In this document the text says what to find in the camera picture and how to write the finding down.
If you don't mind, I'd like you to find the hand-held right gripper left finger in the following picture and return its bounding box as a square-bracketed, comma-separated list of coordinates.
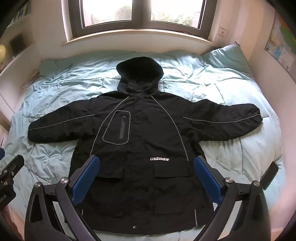
[24, 154, 102, 241]

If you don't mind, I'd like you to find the wall map poster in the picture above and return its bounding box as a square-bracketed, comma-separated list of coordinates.
[265, 17, 296, 82]

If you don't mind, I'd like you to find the black hooded jacket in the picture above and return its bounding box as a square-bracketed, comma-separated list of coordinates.
[28, 57, 263, 235]

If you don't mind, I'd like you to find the black rectangular object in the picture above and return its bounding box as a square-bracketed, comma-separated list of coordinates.
[260, 161, 279, 191]

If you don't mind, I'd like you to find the beige window sill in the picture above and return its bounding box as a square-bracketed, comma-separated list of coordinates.
[60, 28, 221, 50]

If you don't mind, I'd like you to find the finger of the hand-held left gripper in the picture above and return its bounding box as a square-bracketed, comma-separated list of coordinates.
[0, 154, 25, 183]

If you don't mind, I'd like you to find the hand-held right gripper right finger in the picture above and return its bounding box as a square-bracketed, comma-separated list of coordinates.
[194, 155, 271, 241]

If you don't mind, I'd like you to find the white wall socket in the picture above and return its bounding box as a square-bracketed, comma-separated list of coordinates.
[217, 26, 228, 39]

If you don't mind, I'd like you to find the white wall shelf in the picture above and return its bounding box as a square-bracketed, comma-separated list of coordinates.
[0, 14, 42, 121]

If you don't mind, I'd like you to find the light blue pillow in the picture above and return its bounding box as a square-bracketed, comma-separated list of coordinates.
[202, 43, 254, 81]

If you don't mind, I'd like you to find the grey framed window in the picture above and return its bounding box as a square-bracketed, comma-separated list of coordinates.
[61, 0, 218, 44]

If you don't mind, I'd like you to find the light blue comforter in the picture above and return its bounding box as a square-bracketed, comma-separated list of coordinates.
[5, 50, 285, 241]

